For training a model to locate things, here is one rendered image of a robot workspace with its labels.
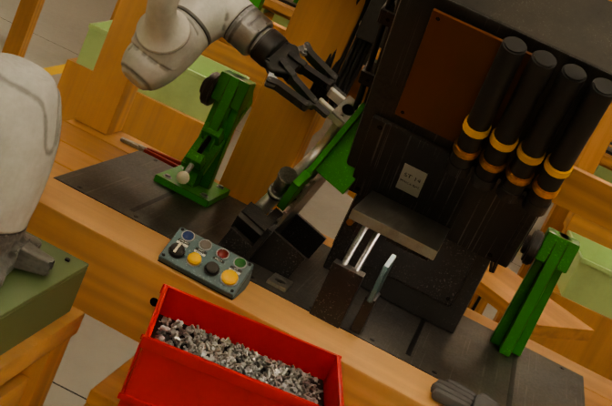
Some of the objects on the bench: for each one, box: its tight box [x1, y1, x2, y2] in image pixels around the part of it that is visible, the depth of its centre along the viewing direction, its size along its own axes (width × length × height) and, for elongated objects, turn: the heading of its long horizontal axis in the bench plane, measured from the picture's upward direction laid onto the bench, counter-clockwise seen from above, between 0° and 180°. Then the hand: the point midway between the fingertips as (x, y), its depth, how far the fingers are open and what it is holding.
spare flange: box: [266, 272, 293, 292], centre depth 194 cm, size 6×4×1 cm
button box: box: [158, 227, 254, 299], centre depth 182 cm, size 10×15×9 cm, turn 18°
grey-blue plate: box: [350, 254, 396, 334], centre depth 190 cm, size 10×2×14 cm, turn 108°
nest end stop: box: [231, 212, 263, 243], centre depth 199 cm, size 4×7×6 cm, turn 18°
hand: (337, 107), depth 203 cm, fingers closed on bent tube, 3 cm apart
